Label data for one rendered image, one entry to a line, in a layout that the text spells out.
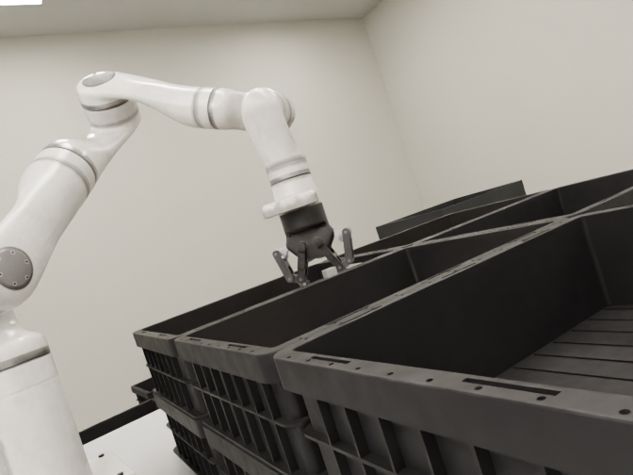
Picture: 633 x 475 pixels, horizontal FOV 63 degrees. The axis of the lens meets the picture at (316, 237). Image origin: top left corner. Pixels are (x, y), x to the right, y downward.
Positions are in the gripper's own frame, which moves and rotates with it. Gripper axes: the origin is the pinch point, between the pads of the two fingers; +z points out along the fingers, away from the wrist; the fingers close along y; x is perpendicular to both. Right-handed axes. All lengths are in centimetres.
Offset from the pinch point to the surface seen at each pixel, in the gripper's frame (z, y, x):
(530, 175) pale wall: 8, -107, -351
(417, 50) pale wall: -127, -58, -401
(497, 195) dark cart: 4, -54, -169
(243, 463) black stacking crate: 9.2, 5.4, 37.2
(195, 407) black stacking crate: 7.0, 17.1, 22.3
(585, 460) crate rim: -2, -21, 67
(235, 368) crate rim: -1.5, 0.5, 42.7
